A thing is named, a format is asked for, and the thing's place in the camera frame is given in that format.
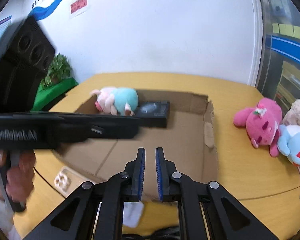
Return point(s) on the pig plush teal shirt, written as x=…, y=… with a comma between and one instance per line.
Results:
x=116, y=100

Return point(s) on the black charger box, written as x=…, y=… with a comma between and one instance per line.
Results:
x=153, y=113

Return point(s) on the pink strawberry bear plush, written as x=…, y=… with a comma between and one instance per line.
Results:
x=262, y=124

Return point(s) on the cardboard box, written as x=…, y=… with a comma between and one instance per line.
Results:
x=188, y=141

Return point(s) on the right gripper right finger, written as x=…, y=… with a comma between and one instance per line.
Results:
x=206, y=211

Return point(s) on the green potted plant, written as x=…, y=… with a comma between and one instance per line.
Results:
x=58, y=71

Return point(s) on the left hand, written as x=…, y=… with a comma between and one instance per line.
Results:
x=19, y=178

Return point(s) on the green cloth bench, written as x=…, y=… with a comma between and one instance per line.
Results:
x=47, y=98

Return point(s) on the beige teddy plush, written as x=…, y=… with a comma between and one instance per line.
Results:
x=292, y=117

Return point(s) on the blue elephant plush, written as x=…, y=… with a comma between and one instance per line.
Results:
x=289, y=143

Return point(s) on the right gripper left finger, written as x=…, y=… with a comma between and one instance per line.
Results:
x=95, y=211

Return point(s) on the white folding phone stand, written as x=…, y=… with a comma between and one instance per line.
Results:
x=132, y=213

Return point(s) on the clear white phone case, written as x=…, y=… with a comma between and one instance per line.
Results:
x=67, y=180

